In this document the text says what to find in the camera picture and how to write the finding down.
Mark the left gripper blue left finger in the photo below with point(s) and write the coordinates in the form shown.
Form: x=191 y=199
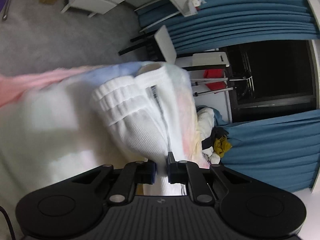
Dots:
x=134 y=173

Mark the pile of white clothes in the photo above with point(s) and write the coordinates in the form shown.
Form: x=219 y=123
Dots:
x=211 y=156

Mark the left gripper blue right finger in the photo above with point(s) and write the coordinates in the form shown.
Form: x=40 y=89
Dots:
x=194 y=178

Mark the dark window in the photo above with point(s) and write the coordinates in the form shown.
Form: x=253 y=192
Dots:
x=271 y=79

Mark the black garment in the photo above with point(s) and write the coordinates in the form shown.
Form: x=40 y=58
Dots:
x=216 y=133

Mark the mustard yellow garment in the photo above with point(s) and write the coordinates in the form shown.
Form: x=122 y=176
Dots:
x=221 y=146

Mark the white puffy blanket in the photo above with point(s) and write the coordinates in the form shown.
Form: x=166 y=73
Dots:
x=205 y=122

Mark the blue curtain left of window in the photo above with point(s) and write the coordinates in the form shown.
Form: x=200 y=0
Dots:
x=220 y=23

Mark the white folding chair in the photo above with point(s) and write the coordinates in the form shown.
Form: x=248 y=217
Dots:
x=159 y=47

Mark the blue curtain of window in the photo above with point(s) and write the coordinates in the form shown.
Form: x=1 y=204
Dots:
x=220 y=23
x=282 y=151

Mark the pastel tie-dye duvet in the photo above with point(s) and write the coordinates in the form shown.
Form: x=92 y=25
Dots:
x=72 y=105

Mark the blue curtain right of window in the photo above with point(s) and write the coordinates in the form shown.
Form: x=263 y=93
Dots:
x=282 y=151

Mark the white tripod stand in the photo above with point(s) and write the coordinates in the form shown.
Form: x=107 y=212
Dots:
x=219 y=85

